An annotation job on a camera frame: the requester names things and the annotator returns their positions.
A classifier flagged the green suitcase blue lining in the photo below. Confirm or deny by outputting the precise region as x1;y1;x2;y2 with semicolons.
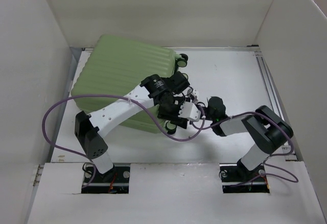
71;35;187;133

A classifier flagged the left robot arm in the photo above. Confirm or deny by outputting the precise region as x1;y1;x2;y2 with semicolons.
75;71;190;183

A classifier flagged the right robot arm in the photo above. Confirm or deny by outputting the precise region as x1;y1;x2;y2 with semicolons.
205;96;294;182

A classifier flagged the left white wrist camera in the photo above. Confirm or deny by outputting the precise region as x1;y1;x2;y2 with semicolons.
178;102;201;122

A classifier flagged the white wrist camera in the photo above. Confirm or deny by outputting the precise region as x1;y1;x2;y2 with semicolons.
178;102;201;122
190;89;199;100

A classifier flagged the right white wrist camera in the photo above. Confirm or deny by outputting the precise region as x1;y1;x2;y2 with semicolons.
190;89;199;100

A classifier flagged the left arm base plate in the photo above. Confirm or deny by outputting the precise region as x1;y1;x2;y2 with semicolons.
81;164;130;194

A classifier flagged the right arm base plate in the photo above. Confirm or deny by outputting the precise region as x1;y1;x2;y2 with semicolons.
219;164;270;193

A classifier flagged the aluminium rail right side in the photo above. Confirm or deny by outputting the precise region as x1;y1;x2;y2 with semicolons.
254;44;299;161

